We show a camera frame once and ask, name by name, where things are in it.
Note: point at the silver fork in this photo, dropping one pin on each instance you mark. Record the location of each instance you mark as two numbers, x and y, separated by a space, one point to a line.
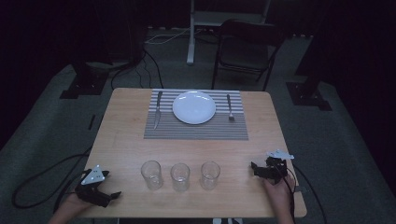
230 109

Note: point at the black stand with base plate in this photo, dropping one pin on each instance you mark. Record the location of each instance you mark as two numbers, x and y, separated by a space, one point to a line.
308 93
84 84

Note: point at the small black floor strip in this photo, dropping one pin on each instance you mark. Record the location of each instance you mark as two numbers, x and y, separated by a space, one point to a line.
91 122

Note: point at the white metal stand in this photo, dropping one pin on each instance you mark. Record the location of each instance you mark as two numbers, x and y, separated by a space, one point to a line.
193 31

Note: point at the white round plate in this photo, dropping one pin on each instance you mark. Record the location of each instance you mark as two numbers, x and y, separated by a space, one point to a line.
194 107

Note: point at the grey striped placemat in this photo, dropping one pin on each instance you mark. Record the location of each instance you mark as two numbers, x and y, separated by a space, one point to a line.
193 132

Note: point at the black folding chair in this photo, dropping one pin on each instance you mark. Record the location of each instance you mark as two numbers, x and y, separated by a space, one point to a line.
246 46

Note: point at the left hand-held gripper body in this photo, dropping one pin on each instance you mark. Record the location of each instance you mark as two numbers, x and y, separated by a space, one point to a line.
92 190

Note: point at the silver table knife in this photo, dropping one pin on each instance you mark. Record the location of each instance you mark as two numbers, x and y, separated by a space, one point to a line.
157 112

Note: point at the clear drinking glass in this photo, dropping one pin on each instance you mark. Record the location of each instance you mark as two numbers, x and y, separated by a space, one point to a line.
210 175
180 177
151 174

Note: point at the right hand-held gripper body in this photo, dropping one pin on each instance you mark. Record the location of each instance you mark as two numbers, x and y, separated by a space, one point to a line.
277 166

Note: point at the person's left hand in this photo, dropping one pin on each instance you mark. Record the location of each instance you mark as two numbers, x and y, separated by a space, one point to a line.
76 203

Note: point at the person's right hand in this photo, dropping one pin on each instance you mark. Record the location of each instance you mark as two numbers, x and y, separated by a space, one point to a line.
278 194

